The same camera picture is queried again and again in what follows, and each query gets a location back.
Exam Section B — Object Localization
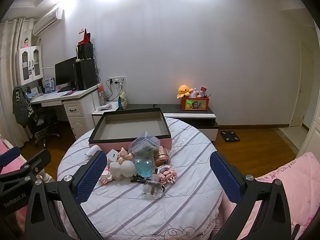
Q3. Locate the small white side cabinet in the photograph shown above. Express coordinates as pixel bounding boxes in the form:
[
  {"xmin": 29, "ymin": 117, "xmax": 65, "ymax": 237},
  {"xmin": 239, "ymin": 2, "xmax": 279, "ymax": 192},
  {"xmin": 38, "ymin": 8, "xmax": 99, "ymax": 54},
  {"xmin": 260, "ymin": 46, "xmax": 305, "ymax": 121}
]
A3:
[{"xmin": 92, "ymin": 101, "xmax": 119, "ymax": 126}]

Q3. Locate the white square box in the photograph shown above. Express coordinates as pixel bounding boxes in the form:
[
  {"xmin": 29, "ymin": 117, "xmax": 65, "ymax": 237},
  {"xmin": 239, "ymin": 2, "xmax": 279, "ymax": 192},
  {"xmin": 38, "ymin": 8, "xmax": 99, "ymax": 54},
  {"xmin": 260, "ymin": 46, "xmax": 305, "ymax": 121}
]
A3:
[{"xmin": 106, "ymin": 149, "xmax": 119, "ymax": 166}]

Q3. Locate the orange cap bottle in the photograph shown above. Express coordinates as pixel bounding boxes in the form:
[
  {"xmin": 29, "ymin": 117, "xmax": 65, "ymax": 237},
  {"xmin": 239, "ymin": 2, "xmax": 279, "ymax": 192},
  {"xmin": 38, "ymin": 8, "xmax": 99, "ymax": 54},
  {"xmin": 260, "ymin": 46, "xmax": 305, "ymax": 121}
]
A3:
[{"xmin": 98, "ymin": 84, "xmax": 107, "ymax": 106}]

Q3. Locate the white curtain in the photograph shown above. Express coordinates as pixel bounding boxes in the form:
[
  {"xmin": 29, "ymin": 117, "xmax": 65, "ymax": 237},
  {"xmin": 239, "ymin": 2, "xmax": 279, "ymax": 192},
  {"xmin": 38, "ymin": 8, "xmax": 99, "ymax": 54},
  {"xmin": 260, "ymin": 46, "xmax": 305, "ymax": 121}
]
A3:
[{"xmin": 0, "ymin": 18, "xmax": 34, "ymax": 147}]

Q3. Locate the white pink brick figure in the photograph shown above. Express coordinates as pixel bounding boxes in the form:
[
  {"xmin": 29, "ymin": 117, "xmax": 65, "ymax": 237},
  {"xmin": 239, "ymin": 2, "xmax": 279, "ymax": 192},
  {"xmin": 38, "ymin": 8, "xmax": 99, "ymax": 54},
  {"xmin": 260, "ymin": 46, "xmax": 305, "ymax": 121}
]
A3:
[{"xmin": 99, "ymin": 166, "xmax": 113, "ymax": 185}]

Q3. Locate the white computer desk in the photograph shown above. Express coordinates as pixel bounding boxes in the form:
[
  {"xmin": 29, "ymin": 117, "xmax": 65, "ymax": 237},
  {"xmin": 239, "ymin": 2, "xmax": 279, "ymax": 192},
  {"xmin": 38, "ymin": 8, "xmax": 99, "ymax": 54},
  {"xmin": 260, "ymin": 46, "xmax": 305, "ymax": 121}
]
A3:
[{"xmin": 31, "ymin": 85, "xmax": 100, "ymax": 140}]

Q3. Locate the orange octopus plush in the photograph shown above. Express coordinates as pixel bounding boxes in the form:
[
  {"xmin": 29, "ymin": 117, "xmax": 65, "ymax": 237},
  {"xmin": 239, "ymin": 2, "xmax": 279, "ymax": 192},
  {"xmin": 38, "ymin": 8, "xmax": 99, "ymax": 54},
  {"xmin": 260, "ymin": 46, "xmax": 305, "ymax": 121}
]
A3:
[{"xmin": 176, "ymin": 85, "xmax": 193, "ymax": 99}]

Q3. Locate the red triangular flag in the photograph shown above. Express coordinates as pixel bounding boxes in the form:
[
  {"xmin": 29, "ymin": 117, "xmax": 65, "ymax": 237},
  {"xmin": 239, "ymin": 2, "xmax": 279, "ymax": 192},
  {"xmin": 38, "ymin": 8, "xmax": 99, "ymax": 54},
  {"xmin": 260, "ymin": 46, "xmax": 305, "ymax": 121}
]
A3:
[{"xmin": 78, "ymin": 29, "xmax": 91, "ymax": 45}]

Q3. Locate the blue heart-shaped dish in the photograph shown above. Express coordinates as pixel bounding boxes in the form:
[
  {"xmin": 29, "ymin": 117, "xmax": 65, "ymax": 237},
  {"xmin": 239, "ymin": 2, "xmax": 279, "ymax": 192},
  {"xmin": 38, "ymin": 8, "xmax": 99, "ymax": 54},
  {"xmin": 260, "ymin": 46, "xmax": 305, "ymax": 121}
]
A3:
[{"xmin": 133, "ymin": 156, "xmax": 153, "ymax": 178}]

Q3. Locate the pink doll on cabinet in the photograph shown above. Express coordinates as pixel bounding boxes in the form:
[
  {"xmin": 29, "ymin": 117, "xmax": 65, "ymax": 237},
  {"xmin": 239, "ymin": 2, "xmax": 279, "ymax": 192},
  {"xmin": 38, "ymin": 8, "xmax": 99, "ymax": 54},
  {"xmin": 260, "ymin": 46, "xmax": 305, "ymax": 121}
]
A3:
[{"xmin": 23, "ymin": 37, "xmax": 29, "ymax": 48}]

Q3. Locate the black computer monitor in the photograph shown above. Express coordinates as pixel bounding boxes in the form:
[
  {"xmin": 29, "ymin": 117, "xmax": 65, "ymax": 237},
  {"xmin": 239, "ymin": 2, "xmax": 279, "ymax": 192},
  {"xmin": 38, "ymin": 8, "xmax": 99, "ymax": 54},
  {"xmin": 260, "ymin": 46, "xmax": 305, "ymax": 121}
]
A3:
[{"xmin": 55, "ymin": 57, "xmax": 76, "ymax": 92}]

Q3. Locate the black hair clip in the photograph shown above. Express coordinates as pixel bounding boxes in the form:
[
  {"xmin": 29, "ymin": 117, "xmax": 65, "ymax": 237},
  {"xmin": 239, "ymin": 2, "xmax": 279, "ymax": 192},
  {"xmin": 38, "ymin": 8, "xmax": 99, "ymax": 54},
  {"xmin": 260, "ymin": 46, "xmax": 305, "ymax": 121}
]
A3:
[{"xmin": 130, "ymin": 175, "xmax": 146, "ymax": 184}]

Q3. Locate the pink quilt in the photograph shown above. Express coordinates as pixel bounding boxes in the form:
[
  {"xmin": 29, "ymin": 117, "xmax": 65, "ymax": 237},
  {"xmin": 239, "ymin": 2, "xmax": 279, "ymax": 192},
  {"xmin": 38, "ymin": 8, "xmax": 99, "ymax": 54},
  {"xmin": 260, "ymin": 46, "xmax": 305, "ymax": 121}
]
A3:
[{"xmin": 220, "ymin": 151, "xmax": 320, "ymax": 240}]

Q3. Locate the rose gold cylinder jar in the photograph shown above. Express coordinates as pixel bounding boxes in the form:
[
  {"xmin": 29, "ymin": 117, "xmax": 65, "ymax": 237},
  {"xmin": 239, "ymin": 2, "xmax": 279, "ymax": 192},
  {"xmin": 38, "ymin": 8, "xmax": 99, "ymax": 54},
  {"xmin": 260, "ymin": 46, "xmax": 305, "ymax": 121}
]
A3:
[{"xmin": 153, "ymin": 146, "xmax": 171, "ymax": 167}]

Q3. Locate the clear plastic box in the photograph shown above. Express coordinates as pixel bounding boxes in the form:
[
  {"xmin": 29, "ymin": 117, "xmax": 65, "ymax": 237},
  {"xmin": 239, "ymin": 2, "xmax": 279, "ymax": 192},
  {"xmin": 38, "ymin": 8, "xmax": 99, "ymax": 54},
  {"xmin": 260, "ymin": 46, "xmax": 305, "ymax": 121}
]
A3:
[{"xmin": 128, "ymin": 131, "xmax": 160, "ymax": 157}]

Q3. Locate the pink black storage tray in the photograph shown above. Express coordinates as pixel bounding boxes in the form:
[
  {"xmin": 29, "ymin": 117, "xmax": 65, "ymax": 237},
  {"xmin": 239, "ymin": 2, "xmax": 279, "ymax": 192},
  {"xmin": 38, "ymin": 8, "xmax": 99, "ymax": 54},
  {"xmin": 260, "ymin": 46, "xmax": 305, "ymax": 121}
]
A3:
[{"xmin": 88, "ymin": 108, "xmax": 172, "ymax": 153}]

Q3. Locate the white glass-door cabinet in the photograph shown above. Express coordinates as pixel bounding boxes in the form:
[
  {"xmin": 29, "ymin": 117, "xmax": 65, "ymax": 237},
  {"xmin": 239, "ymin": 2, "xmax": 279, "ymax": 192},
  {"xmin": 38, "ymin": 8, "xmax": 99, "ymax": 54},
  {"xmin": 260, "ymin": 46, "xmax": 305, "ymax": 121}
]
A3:
[{"xmin": 16, "ymin": 46, "xmax": 43, "ymax": 86}]

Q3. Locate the pink pig doll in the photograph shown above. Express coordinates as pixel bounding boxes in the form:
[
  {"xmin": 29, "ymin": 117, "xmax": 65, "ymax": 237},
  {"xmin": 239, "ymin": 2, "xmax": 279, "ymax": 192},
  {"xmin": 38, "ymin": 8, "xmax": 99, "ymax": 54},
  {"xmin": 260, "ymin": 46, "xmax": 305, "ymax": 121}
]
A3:
[{"xmin": 117, "ymin": 147, "xmax": 133, "ymax": 164}]

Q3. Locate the black white tv cabinet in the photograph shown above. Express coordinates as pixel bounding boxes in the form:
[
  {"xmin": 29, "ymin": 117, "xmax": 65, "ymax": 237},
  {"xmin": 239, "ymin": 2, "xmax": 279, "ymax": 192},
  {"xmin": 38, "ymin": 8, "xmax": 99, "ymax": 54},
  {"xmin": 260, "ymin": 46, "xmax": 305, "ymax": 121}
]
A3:
[{"xmin": 126, "ymin": 104, "xmax": 219, "ymax": 141}]

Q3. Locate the wall power outlet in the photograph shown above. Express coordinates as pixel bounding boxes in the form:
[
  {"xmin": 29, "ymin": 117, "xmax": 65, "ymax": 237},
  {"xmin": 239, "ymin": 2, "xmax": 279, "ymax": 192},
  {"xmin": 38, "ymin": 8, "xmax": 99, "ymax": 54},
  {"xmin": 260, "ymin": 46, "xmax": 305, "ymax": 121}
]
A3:
[{"xmin": 109, "ymin": 76, "xmax": 126, "ymax": 85}]

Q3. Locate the purple plush toy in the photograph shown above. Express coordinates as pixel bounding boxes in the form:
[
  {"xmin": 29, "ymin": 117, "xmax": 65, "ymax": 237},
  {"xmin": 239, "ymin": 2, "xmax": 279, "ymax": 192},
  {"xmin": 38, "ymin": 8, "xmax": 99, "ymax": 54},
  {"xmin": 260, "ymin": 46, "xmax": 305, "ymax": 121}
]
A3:
[{"xmin": 189, "ymin": 88, "xmax": 199, "ymax": 98}]

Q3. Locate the black hanging jacket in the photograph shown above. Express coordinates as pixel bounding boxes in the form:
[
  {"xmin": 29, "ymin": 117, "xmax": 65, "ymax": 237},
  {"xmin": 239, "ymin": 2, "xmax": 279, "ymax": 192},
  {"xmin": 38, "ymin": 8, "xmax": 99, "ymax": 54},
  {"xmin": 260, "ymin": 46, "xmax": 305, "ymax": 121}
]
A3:
[{"xmin": 12, "ymin": 86, "xmax": 34, "ymax": 128}]

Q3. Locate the yellow blue snack bag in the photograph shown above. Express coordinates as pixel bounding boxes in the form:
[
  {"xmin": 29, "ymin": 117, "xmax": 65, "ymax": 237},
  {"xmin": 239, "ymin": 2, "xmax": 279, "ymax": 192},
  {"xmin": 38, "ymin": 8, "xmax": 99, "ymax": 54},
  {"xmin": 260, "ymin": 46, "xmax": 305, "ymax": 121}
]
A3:
[{"xmin": 118, "ymin": 89, "xmax": 127, "ymax": 110}]

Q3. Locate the red toy storage box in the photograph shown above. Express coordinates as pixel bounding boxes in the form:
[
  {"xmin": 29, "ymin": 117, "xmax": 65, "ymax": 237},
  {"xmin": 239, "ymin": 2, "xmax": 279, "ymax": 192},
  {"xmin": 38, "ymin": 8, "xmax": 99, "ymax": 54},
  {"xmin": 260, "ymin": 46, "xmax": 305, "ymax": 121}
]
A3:
[{"xmin": 181, "ymin": 98, "xmax": 209, "ymax": 111}]

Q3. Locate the black computer tower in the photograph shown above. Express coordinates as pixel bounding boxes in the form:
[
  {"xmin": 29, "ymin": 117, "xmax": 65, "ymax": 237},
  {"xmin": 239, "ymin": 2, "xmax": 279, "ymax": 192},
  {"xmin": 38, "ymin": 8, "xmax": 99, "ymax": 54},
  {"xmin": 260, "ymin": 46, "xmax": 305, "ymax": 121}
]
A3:
[{"xmin": 74, "ymin": 59, "xmax": 97, "ymax": 90}]

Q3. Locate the black speaker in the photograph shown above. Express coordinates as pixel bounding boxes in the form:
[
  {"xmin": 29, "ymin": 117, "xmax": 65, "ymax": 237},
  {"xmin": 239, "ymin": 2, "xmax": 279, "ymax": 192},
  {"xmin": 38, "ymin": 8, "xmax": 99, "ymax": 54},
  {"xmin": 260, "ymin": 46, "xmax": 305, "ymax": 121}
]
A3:
[{"xmin": 76, "ymin": 43, "xmax": 93, "ymax": 60}]

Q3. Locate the white air conditioner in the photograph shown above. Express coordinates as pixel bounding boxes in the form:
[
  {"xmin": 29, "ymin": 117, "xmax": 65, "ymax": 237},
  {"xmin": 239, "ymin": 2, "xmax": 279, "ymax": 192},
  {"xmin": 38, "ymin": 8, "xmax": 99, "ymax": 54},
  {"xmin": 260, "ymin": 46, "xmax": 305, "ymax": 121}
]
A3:
[{"xmin": 33, "ymin": 8, "xmax": 64, "ymax": 36}]

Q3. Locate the black bathroom scale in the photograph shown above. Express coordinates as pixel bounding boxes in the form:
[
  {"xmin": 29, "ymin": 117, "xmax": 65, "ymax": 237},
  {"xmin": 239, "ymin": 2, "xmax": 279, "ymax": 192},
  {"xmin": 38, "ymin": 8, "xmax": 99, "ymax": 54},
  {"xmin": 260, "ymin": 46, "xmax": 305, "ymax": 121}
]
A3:
[{"xmin": 220, "ymin": 131, "xmax": 240, "ymax": 142}]

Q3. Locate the black office chair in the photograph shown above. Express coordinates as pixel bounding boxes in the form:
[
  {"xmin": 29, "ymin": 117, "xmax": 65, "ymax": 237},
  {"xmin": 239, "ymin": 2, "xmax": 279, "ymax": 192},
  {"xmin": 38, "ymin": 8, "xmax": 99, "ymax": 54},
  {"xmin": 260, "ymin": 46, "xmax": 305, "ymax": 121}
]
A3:
[{"xmin": 28, "ymin": 107, "xmax": 60, "ymax": 148}]

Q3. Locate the white round figurine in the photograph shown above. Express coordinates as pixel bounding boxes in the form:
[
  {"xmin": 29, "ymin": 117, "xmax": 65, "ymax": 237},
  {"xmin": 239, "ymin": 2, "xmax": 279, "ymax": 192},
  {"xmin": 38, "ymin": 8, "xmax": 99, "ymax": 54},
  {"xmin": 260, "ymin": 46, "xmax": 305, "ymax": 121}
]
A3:
[{"xmin": 109, "ymin": 160, "xmax": 137, "ymax": 180}]

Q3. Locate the striped white tablecloth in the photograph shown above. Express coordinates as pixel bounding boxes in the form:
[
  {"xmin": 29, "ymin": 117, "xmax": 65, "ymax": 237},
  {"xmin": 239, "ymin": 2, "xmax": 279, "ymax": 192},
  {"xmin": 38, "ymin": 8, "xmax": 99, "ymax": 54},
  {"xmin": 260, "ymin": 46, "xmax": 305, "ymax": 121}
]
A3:
[{"xmin": 56, "ymin": 116, "xmax": 235, "ymax": 240}]

